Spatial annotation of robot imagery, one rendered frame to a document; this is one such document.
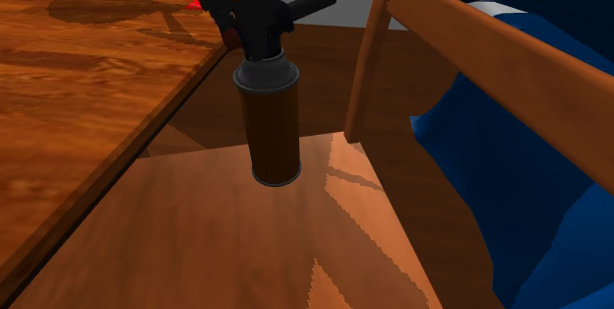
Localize brown canister blowtorch black head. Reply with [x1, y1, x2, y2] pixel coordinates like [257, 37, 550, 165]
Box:
[182, 0, 338, 188]

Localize wooden table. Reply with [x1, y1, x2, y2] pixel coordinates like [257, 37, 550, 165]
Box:
[0, 0, 297, 305]

